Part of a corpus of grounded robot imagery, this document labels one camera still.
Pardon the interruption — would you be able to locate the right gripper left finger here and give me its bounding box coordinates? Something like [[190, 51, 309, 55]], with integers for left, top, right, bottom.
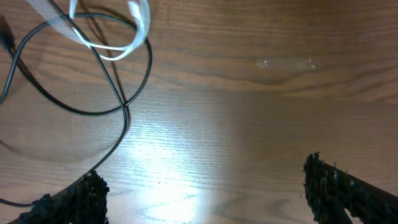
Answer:
[[9, 170, 109, 224]]

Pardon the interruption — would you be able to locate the white USB cable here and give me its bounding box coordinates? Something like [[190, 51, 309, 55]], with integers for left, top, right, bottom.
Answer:
[[26, 0, 152, 62]]

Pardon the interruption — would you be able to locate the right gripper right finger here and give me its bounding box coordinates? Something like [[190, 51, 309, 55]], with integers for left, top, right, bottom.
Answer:
[[303, 152, 397, 224]]

